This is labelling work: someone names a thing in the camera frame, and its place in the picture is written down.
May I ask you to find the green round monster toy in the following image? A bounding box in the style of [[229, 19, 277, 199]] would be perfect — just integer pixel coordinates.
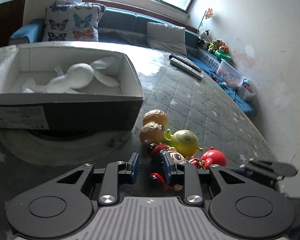
[[164, 128, 203, 157]]

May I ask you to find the red round toy figure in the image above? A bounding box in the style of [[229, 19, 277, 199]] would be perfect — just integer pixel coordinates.
[[200, 147, 226, 169]]

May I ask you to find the tan peanut toy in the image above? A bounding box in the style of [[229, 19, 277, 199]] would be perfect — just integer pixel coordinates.
[[139, 109, 168, 144]]

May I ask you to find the white plush rabbit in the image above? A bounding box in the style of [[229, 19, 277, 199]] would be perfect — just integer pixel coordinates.
[[22, 56, 120, 94]]

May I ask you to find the small clear plastic box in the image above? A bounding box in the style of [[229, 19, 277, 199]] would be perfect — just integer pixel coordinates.
[[237, 86, 255, 101]]

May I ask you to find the grey remote control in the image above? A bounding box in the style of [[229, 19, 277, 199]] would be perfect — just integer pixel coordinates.
[[170, 58, 203, 80]]

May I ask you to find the black cardboard shoe box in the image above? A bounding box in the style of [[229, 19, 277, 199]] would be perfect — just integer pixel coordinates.
[[0, 42, 143, 137]]

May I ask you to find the clear plastic toy bin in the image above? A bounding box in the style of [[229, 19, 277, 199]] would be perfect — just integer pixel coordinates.
[[216, 59, 246, 91]]

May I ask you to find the black remote control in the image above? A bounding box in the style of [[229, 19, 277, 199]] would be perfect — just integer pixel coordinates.
[[169, 54, 202, 73]]

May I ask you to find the green toy tub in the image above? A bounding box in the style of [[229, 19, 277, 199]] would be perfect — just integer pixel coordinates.
[[215, 50, 232, 62]]

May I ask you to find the yellow plush toy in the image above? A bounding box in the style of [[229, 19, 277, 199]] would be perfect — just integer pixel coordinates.
[[208, 40, 223, 54]]

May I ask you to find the grey cushion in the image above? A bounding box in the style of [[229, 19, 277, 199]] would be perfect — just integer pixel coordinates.
[[146, 22, 187, 56]]

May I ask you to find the orange tiger plush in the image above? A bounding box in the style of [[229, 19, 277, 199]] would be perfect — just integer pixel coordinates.
[[218, 43, 229, 54]]

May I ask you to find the black white plush cow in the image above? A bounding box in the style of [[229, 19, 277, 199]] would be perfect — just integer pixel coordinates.
[[198, 29, 210, 49]]

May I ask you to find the blue sofa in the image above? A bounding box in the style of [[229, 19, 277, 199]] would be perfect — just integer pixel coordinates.
[[9, 6, 257, 118]]

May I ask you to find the pinwheel on stick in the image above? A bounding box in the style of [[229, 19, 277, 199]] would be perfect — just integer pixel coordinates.
[[197, 8, 213, 32]]

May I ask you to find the butterfly print pillow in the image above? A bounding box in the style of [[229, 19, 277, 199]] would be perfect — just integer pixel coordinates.
[[43, 2, 106, 42]]

